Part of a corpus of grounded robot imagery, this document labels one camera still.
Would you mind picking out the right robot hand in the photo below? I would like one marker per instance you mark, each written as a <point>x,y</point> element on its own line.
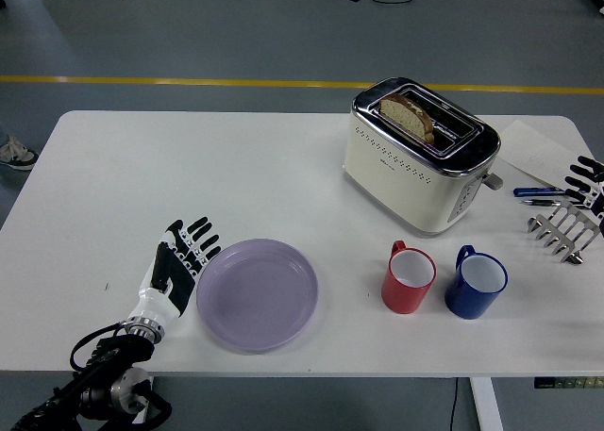
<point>592,186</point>

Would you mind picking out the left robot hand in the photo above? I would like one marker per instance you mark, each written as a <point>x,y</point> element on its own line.
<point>174,280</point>

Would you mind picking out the purple plate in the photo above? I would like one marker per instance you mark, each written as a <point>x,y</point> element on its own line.
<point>257,299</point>

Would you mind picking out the bread slice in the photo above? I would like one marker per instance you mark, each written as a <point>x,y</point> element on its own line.
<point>406,114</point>

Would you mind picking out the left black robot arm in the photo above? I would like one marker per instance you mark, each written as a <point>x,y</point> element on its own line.
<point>108,384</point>

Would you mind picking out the black pen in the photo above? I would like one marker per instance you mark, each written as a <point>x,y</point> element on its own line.
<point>542,203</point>

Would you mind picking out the blue pen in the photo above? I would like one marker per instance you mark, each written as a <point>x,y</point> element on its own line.
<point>538,191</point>

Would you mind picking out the metal toast rack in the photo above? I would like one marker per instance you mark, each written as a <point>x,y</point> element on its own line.
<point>566,235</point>

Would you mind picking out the white paper sheet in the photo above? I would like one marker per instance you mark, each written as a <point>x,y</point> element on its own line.
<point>533,153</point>

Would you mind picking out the white table leg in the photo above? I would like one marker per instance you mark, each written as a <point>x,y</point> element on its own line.
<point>136,402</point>
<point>486,402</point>

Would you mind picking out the blue enamel mug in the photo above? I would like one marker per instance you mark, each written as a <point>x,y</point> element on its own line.
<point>464,303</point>

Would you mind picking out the cream and chrome toaster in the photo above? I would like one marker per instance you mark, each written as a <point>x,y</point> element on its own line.
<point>401,186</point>

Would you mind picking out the black table control panel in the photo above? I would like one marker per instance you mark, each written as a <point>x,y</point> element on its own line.
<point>566,382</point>

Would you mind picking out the yellow floor tape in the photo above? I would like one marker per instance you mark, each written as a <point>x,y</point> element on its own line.
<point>189,80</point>

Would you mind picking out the person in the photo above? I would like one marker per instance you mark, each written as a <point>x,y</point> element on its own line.
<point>16,155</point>

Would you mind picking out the red enamel mug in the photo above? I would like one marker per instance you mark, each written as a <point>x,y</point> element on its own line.
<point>401,296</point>

